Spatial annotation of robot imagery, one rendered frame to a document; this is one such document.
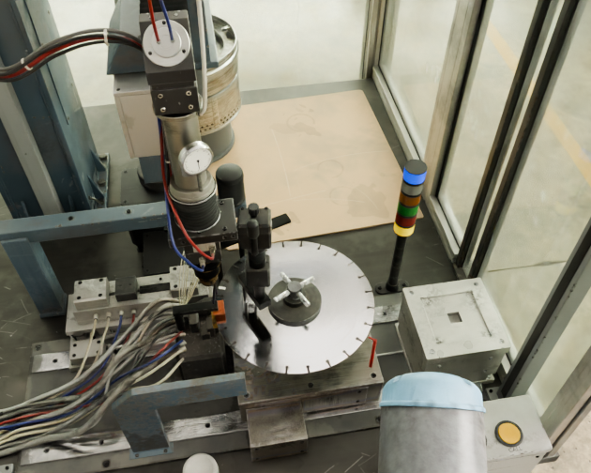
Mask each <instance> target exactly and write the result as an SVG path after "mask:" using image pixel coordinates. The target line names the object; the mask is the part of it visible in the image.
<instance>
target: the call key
mask: <svg viewBox="0 0 591 473"><path fill-rule="evenodd" d="M498 434H499V436H500V438H501V439H502V440H503V441H504V442H506V443H508V444H516V443H517V442H518V441H519V440H520V437H521V435H520V431H519V430H518V428H517V427H516V426H515V425H513V424H511V423H503V424H501V425H500V426H499V428H498Z"/></svg>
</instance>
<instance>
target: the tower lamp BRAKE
mask: <svg viewBox="0 0 591 473"><path fill-rule="evenodd" d="M427 168H428V167H427V164H426V163H425V162H424V161H422V160H409V161H407V162H406V163H405V165H404V171H403V176H402V178H403V180H404V181H405V182H406V183H408V184H410V185H420V184H422V183H423V182H424V181H425V176H426V173H427Z"/></svg>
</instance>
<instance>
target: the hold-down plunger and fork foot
mask: <svg viewBox="0 0 591 473"><path fill-rule="evenodd" d="M238 281H239V283H240V284H241V285H242V291H243V299H244V301H246V296H247V294H248V295H249V296H250V298H251V299H252V301H253V302H254V303H255V305H256V306H257V307H258V309H259V310H260V311H261V310H262V309H264V308H266V307H268V306H270V305H271V298H270V297H269V296H268V294H267V293H266V292H265V287H247V281H246V272H244V273H242V274H240V275H238Z"/></svg>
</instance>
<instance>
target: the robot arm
mask: <svg viewBox="0 0 591 473"><path fill-rule="evenodd" d="M379 407H381V418H380V438H379V458H378V473H488V467H487V453H486V439H485V424H484V413H486V409H485V408H484V407H483V401H482V394H481V392H480V390H479V388H478V387H477V386H476V385H475V384H473V383H472V382H470V381H469V380H467V379H464V378H461V377H459V376H457V375H453V374H443V373H434V372H419V373H410V374H404V375H399V376H396V377H394V378H392V379H391V380H389V381H388V382H387V383H386V384H385V386H384V388H383V392H382V402H381V403H380V404H379Z"/></svg>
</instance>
